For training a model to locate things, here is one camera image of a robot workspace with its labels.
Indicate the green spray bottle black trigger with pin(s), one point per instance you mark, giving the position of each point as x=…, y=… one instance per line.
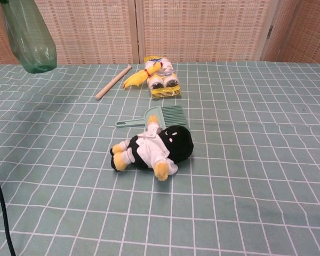
x=32, y=37

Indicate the black plush doll white coat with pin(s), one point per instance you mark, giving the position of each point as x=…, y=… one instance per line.
x=149, y=149

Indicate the yellow rubber chicken toy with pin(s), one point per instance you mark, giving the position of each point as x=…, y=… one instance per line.
x=138, y=77

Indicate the teal grid-patterned tablecloth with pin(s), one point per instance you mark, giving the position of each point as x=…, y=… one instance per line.
x=229, y=173

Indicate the teal plastic dustpan comb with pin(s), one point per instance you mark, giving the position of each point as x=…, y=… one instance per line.
x=160, y=117

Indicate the yellow snack roll package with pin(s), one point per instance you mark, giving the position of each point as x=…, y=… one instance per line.
x=164, y=81

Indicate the wooden stick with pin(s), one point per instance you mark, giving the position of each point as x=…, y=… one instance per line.
x=112, y=83

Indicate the woven folding screen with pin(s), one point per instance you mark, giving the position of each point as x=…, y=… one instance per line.
x=96, y=29

